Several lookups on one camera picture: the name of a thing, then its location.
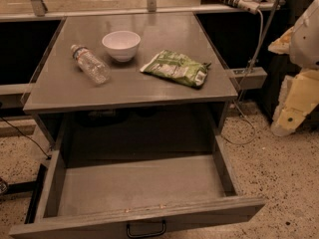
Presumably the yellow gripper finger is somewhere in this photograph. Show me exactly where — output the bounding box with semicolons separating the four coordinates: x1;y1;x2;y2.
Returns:
268;28;293;55
271;69;319;136

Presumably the grey top drawer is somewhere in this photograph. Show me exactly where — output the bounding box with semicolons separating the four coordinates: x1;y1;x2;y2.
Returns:
10;129;264;239

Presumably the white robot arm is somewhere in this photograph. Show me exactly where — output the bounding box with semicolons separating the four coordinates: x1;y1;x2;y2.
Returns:
268;0;319;136

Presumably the green chip bag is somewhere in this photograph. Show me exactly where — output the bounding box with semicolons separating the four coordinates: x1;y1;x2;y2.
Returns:
140;50;210;89

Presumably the white ceramic bowl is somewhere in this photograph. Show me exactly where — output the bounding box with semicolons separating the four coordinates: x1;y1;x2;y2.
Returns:
102;31;141;62

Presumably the grey cabinet desk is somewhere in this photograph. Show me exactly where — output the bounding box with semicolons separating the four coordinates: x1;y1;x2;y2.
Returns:
24;13;237;146

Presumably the clear plastic water bottle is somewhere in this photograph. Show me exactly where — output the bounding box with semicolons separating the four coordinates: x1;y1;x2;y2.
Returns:
71;45;111;85

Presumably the white cable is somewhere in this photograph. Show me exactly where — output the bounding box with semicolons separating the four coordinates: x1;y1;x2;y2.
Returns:
220;9;265;146

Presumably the metal bracket block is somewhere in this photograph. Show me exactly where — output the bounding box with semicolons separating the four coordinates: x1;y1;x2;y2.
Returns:
226;67;267;91

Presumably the black drawer handle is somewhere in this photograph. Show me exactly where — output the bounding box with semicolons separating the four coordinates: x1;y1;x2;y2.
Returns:
126;220;166;239

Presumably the black cable on floor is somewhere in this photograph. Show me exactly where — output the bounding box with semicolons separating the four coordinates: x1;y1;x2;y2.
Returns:
0;116;53;160

